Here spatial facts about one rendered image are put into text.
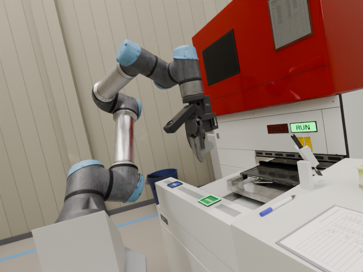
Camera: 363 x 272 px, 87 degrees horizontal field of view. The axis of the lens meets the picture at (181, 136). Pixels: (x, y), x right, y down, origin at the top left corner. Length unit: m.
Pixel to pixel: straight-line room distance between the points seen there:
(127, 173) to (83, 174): 0.15
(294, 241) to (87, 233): 0.49
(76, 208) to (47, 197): 2.93
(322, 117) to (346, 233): 0.59
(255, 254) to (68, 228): 0.47
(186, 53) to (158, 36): 2.84
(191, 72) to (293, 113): 0.62
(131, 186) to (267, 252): 0.49
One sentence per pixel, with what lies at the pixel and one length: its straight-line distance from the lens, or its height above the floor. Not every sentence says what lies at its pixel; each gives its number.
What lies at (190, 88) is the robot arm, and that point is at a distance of 0.59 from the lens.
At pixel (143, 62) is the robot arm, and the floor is 1.44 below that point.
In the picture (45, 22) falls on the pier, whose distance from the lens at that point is 3.59.
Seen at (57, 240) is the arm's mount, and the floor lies 1.00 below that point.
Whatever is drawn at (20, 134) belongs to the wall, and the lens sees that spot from 3.55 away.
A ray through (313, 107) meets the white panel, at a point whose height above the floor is 1.19.
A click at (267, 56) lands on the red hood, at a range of 1.06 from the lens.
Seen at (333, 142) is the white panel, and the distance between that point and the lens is 1.01.
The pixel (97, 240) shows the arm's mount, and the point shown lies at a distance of 0.63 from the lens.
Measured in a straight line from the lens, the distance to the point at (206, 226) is 0.65.
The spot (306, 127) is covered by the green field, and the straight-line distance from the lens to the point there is 1.04.
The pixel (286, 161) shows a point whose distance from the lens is 1.13.
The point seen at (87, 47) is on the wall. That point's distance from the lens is 3.43.
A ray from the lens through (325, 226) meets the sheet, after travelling 0.53.
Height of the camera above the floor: 1.24
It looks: 5 degrees down
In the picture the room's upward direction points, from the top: 11 degrees counter-clockwise
